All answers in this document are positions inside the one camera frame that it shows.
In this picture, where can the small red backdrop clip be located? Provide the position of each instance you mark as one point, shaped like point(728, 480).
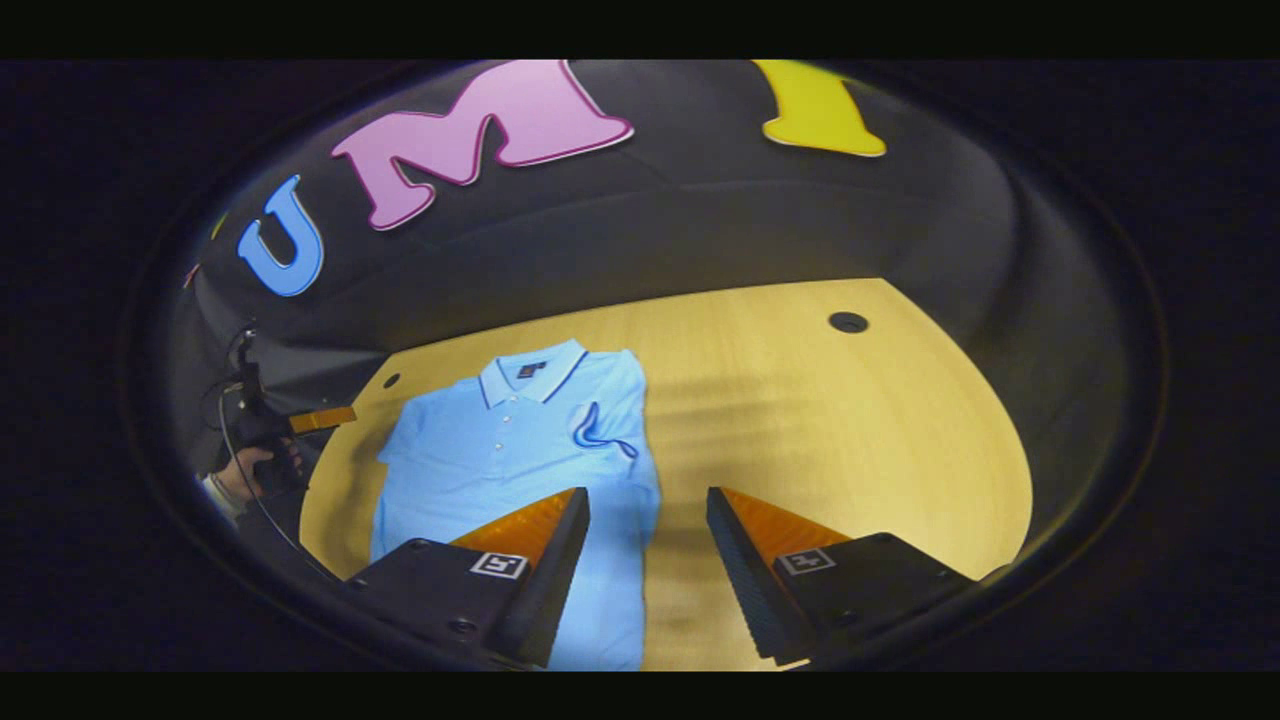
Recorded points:
point(190, 276)

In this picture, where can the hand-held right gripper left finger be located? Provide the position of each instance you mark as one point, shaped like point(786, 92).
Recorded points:
point(550, 580)

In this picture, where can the light blue polo T-shirt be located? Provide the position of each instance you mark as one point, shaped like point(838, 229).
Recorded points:
point(480, 450)

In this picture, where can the black backdrop cloth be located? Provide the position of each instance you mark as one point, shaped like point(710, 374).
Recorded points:
point(700, 230)

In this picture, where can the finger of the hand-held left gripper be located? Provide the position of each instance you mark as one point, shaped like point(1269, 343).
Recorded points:
point(325, 418)

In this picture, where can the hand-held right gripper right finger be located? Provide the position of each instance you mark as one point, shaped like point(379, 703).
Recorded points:
point(750, 580)

